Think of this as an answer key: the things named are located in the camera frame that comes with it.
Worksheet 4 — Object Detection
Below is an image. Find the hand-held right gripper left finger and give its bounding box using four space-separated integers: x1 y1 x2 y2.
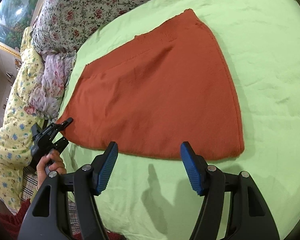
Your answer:
17 141 119 240

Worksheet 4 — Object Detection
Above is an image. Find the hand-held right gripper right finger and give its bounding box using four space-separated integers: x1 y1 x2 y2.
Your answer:
180 141 280 240

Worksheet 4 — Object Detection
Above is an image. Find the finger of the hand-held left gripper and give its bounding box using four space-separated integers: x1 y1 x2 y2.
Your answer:
52 117 74 133
54 137 69 153

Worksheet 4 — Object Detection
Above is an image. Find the orange knit sweater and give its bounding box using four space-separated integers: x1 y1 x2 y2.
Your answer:
57 9 245 162

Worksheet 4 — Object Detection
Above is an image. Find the person's left hand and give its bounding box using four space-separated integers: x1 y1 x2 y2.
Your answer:
35 151 67 193

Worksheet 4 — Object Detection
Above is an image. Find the yellow printed quilt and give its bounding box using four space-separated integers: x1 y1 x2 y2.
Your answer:
0 26 54 210

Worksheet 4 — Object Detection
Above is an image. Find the purple floral cloth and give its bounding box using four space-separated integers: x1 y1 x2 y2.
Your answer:
24 51 77 120

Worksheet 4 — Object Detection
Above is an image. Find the plaid cloth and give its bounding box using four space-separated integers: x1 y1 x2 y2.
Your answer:
19 169 78 233

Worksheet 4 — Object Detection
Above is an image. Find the dark red knit cloth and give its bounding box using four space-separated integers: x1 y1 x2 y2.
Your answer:
0 197 40 240

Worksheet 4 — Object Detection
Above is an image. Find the white red-flowered quilt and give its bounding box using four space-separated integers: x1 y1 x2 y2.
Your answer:
31 0 190 57

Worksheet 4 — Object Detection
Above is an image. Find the gold-framed landscape painting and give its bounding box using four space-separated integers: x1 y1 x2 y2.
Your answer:
0 0 57 57

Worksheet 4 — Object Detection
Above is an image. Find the light green bed sheet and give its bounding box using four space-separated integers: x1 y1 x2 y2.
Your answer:
56 0 300 240

